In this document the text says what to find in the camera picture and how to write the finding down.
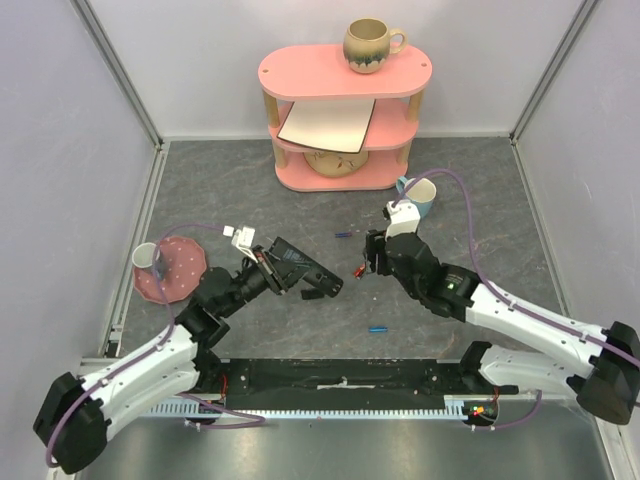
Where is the white black-edged board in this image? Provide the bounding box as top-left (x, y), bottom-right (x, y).
top-left (277, 99), bottom-right (376, 154)

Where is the pink polka-dot plate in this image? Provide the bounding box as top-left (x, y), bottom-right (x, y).
top-left (133, 236), bottom-right (207, 304)

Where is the pink three-tier shelf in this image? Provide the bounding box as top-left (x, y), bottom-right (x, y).
top-left (258, 44), bottom-right (432, 192)

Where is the black remote control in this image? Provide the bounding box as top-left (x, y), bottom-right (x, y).
top-left (268, 237), bottom-right (344, 298)

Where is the blue battery near base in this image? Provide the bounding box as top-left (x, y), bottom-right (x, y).
top-left (368, 326), bottom-right (388, 334)

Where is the grey white cup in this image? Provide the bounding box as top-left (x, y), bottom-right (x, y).
top-left (131, 242), bottom-right (165, 281)

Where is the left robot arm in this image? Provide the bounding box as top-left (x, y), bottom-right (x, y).
top-left (33, 247), bottom-right (309, 474)

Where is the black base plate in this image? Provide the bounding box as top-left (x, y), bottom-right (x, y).
top-left (187, 359), bottom-right (519, 403)

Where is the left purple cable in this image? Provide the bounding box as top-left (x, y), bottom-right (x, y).
top-left (45, 223), bottom-right (267, 469)

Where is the light blue mug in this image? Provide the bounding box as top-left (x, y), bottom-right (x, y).
top-left (396, 176), bottom-right (437, 219)

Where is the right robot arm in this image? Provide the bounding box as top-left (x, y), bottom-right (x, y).
top-left (364, 230), bottom-right (639, 425)

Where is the purple cable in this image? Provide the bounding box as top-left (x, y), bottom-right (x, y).
top-left (392, 168), bottom-right (640, 432)
top-left (45, 223), bottom-right (267, 469)

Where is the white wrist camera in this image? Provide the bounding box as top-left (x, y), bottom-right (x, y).
top-left (223, 225), bottom-right (255, 250)
top-left (385, 200), bottom-right (421, 239)

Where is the beige painted bowl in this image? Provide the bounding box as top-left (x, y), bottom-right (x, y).
top-left (303, 150), bottom-right (369, 178)

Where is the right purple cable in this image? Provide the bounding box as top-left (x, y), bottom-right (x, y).
top-left (392, 168), bottom-right (640, 432)

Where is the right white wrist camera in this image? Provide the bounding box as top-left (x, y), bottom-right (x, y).
top-left (385, 200), bottom-right (421, 239)

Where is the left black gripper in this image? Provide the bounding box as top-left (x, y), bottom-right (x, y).
top-left (220, 244), bottom-right (315, 318)

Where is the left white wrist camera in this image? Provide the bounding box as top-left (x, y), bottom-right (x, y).
top-left (223, 225), bottom-right (255, 250)

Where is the slotted cable duct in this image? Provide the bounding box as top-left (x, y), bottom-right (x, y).
top-left (134, 394), bottom-right (474, 419)

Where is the beige ceramic mug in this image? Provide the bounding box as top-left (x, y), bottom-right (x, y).
top-left (342, 18), bottom-right (408, 74)

